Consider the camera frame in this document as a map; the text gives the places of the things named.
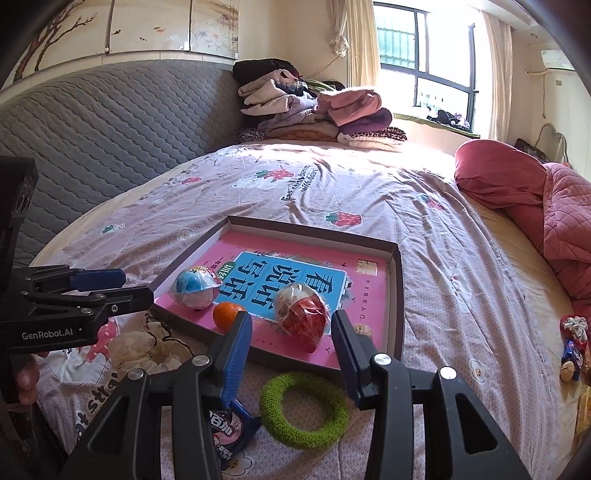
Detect cream sheer scrunchie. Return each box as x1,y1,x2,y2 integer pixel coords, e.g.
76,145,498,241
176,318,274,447
108,322,192,379

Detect blue surprise egg toy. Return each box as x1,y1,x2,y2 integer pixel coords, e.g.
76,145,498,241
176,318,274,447
170,265,222,310

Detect blue cookie packet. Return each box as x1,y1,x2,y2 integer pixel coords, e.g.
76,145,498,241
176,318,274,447
209,399,263,470

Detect green knitted ring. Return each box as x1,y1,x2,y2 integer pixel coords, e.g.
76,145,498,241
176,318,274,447
258,371,351,451

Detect red surprise egg toy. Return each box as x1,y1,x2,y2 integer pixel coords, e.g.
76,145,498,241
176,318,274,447
273,282,329,353

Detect brown walnut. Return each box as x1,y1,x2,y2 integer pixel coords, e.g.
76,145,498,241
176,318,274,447
353,323,373,339

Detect person's left hand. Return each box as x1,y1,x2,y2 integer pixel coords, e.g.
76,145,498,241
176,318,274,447
12,355,40,410

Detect strawberry print bed sheet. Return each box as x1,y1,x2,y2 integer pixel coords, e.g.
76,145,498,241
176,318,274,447
37,142,576,479

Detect small colourful doll toy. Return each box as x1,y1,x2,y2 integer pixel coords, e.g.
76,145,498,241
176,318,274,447
559,315,589,383

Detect grey quilted headboard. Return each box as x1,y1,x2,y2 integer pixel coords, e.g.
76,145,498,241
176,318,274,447
1,59,243,267

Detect pink and blue book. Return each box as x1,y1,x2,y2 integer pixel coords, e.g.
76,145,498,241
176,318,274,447
154,230,392,370

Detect shallow grey cardboard box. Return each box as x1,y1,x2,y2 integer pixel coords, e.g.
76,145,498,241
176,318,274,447
148,215,406,375

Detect pink quilted blanket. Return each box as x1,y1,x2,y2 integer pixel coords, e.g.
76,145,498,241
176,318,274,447
455,140,590,319

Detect pile of folded clothes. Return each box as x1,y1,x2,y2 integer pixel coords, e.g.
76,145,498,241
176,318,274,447
232,58,408,152

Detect dark clothes on windowsill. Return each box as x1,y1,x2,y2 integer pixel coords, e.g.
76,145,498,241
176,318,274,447
427,109,471,131

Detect cream curtain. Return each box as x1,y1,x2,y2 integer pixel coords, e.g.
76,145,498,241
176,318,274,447
329,0,381,87

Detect white air conditioner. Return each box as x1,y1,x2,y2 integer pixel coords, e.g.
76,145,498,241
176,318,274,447
541,49,575,71

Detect floral wall painting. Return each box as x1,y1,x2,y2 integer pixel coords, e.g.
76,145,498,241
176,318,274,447
3,0,239,87

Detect heart shaped wire chair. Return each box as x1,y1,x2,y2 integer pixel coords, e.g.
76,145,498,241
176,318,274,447
534,123,569,164

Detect window with dark frame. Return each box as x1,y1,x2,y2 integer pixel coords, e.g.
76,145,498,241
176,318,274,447
374,1,478,133

